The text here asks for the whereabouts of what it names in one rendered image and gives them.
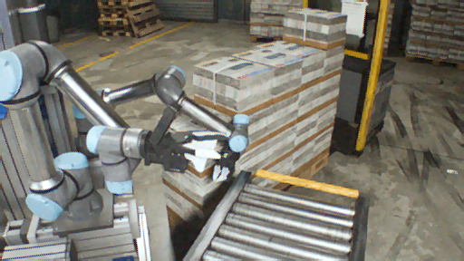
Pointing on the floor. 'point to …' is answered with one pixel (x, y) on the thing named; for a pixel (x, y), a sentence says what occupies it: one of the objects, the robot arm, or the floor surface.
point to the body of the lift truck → (352, 101)
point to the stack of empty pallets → (117, 23)
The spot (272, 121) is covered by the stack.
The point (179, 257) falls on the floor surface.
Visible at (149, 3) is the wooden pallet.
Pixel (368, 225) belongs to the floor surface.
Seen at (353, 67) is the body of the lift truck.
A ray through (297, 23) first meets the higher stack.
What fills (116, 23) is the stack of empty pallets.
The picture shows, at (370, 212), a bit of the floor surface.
